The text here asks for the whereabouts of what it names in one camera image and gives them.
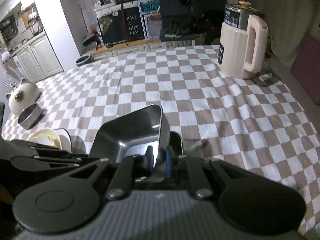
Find rectangular stainless steel tray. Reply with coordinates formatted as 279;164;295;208
89;104;170;183

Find lemon pattern ceramic bowl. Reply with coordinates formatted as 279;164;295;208
27;128;62;149

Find oval stainless steel bowl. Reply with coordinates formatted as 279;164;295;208
18;103;42;129

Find cream cat shaped ceramic dish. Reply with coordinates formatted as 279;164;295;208
6;78;40;116

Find checkered brown white tablecloth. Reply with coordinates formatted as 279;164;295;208
1;45;318;235

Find white kitchen cabinet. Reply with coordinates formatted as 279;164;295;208
12;31;63;82

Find grey trash bin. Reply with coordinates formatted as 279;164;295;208
75;54;94;67

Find beige electric kettle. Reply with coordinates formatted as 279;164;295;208
217;1;268;79

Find black have a nice day sign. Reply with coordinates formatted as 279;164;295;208
124;7;144;41

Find blue framed poster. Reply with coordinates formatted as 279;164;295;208
138;0;162;40

